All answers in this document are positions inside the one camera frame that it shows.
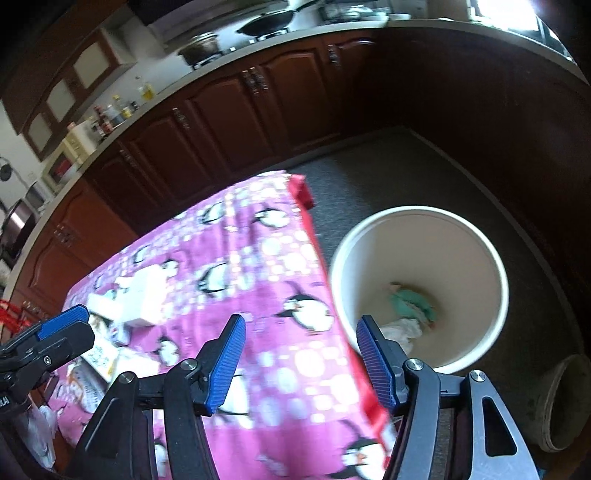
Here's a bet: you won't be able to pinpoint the silver rice cooker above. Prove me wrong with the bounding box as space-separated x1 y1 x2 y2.
0 198 38 259

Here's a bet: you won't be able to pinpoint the dark wooden kitchen cabinets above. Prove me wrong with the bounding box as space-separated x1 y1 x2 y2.
9 28 591 324

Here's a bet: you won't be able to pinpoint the wire dish rack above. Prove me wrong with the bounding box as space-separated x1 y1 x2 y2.
318 0 389 22

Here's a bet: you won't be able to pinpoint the white crumpled paper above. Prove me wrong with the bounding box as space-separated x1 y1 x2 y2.
379 318 423 354

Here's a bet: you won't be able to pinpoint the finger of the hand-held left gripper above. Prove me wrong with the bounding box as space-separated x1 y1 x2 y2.
0 305 89 358
0 322 95 384

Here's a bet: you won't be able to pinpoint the translucent plastic bag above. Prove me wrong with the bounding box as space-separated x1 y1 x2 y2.
23 404 58 469

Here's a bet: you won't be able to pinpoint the wooden wall cabinets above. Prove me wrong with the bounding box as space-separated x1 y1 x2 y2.
0 21 139 162

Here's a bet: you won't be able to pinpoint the black wok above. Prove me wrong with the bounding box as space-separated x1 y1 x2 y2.
235 8 296 36

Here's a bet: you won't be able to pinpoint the small printed box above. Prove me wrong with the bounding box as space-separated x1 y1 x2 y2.
107 323 132 347

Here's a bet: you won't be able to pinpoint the dark cooking pot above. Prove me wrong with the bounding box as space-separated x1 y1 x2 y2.
178 32 223 69

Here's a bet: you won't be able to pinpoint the white long box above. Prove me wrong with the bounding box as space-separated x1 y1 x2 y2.
88 270 168 328

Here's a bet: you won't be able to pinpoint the pink penguin printed blanket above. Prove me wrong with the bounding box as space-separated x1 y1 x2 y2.
46 171 393 480

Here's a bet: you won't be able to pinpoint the green crumpled wrapper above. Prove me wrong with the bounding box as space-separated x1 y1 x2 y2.
390 282 437 324

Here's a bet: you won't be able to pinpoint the group of condiment bottles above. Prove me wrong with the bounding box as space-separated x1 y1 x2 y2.
90 95 136 141

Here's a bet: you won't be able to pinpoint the red wire basket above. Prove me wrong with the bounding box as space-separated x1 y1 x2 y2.
0 299 26 334

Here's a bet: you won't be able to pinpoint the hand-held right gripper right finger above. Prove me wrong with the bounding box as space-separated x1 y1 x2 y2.
355 315 541 480

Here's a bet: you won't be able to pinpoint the green white printed carton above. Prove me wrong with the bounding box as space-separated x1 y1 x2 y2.
83 339 123 385

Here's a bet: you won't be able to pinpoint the bright window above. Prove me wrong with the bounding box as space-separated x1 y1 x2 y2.
471 0 555 47

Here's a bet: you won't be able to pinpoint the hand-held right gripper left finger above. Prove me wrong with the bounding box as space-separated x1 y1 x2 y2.
67 315 246 480

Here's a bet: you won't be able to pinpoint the white plastic bucket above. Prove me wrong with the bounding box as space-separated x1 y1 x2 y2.
330 207 510 374

